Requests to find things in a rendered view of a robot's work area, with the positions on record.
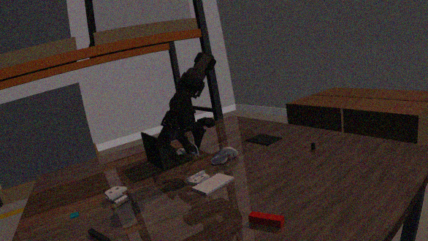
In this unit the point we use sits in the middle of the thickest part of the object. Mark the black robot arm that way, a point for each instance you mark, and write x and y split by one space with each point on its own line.
190 82

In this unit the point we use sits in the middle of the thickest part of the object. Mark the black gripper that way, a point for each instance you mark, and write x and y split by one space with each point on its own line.
187 121

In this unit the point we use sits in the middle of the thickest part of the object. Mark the red rectangular block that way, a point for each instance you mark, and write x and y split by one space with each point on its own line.
266 219

